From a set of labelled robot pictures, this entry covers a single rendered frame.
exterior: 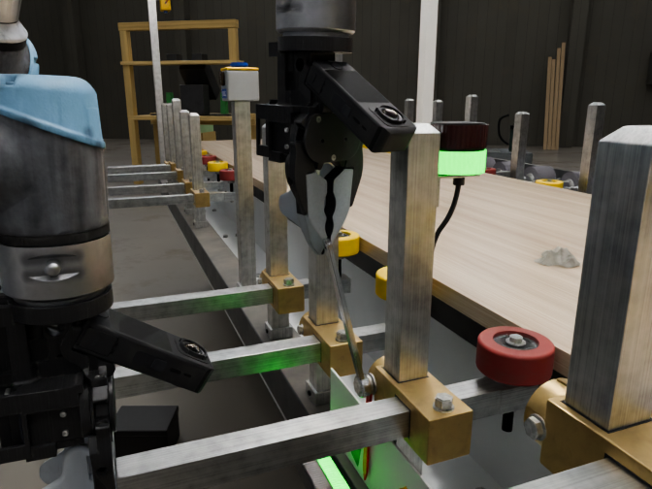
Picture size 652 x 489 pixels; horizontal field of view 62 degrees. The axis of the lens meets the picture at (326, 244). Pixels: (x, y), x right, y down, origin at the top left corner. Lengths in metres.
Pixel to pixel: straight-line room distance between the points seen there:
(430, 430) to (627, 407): 0.22
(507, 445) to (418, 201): 0.43
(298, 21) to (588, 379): 0.37
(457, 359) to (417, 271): 0.37
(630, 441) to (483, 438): 0.53
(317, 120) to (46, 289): 0.27
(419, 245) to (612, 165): 0.25
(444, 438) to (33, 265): 0.39
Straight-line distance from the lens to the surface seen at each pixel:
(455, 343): 0.90
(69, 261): 0.41
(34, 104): 0.39
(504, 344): 0.62
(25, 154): 0.40
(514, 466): 0.85
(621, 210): 0.34
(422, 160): 0.53
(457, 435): 0.57
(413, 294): 0.56
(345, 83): 0.50
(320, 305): 0.81
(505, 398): 0.64
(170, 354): 0.46
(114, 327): 0.45
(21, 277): 0.42
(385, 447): 0.65
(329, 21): 0.52
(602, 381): 0.37
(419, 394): 0.58
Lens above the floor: 1.16
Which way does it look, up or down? 15 degrees down
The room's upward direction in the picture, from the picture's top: straight up
